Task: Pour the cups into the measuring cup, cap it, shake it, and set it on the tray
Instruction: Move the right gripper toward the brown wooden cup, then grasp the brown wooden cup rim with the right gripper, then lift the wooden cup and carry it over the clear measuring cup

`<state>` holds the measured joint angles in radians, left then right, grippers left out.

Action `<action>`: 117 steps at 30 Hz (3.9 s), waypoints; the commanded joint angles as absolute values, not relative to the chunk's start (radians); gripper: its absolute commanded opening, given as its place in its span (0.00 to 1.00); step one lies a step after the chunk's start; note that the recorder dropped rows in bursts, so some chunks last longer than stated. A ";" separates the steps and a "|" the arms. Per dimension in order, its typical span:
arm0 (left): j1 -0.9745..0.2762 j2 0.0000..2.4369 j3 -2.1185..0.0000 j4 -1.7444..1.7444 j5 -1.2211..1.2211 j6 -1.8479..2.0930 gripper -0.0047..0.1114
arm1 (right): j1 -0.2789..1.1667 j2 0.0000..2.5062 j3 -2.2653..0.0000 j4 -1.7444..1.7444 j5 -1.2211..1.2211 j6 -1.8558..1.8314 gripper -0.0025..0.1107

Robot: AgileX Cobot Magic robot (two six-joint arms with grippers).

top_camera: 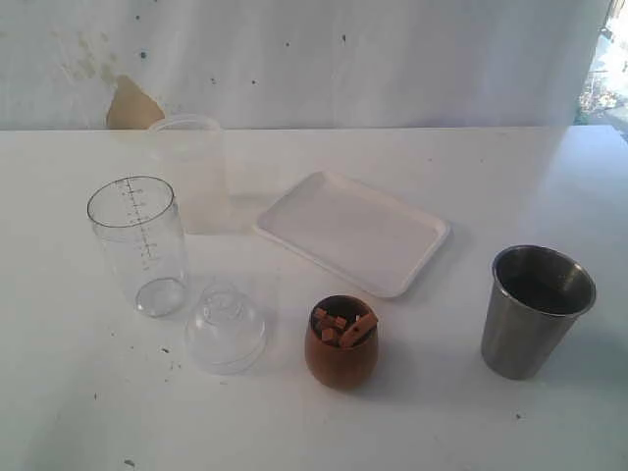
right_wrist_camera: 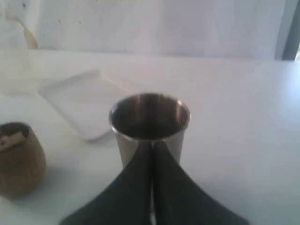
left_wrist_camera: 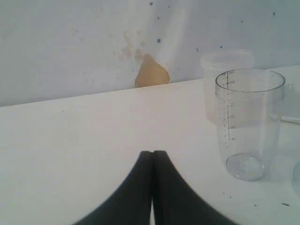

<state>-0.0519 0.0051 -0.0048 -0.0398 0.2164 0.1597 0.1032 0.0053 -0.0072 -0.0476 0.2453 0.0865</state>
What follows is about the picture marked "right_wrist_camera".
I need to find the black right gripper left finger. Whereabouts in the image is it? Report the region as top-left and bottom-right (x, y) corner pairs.
(60, 142), (153, 225)

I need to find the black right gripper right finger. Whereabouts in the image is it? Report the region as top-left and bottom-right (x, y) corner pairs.
(153, 142), (249, 225)

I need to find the stainless steel cup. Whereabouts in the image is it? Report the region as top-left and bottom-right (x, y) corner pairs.
(109, 93), (191, 166)

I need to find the brown wooden cup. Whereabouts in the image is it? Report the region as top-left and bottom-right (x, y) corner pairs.
(0, 122), (46, 199)

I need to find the white rectangular tray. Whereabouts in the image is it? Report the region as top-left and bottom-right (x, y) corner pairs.
(37, 70), (132, 141)

